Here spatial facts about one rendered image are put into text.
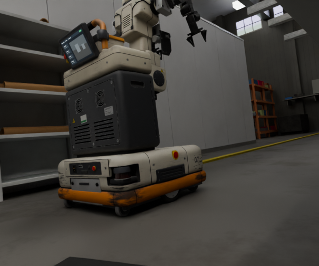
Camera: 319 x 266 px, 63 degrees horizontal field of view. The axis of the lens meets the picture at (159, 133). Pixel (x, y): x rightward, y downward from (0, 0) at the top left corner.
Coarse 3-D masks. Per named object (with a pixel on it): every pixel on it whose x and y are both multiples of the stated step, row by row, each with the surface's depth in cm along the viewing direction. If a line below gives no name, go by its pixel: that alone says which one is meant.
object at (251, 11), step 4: (268, 0) 101; (272, 0) 100; (256, 4) 104; (260, 4) 103; (264, 4) 102; (268, 4) 101; (272, 4) 100; (276, 4) 100; (248, 8) 106; (252, 8) 105; (256, 8) 104; (260, 8) 103; (264, 8) 102; (268, 8) 103; (248, 12) 106; (252, 12) 105; (256, 12) 105; (260, 12) 105
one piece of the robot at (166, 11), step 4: (156, 0) 160; (160, 0) 158; (164, 0) 160; (156, 4) 160; (160, 4) 157; (164, 4) 160; (168, 4) 162; (156, 8) 160; (160, 8) 158; (164, 8) 158; (168, 8) 161; (160, 12) 162; (164, 12) 162; (168, 12) 162
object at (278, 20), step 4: (280, 16) 121; (284, 16) 120; (288, 16) 119; (268, 20) 125; (272, 20) 124; (276, 20) 123; (280, 20) 122; (284, 20) 120; (288, 20) 121; (268, 24) 125; (272, 24) 124; (276, 24) 124
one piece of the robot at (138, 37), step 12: (132, 0) 166; (144, 0) 162; (120, 12) 174; (132, 12) 165; (144, 12) 161; (156, 12) 166; (120, 24) 172; (132, 24) 164; (144, 24) 169; (120, 36) 172; (132, 36) 169; (144, 36) 169; (132, 48) 172; (144, 48) 168; (156, 60) 168; (156, 72) 167; (156, 84) 166
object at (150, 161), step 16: (64, 160) 152; (112, 160) 119; (128, 160) 118; (144, 160) 125; (160, 160) 132; (176, 160) 141; (192, 160) 152; (64, 176) 148; (112, 176) 123; (128, 176) 117; (144, 176) 123; (160, 176) 131; (176, 176) 139; (192, 176) 150; (64, 192) 149; (80, 192) 137; (96, 192) 127; (112, 192) 119; (128, 192) 116; (144, 192) 122; (160, 192) 129; (128, 208) 118
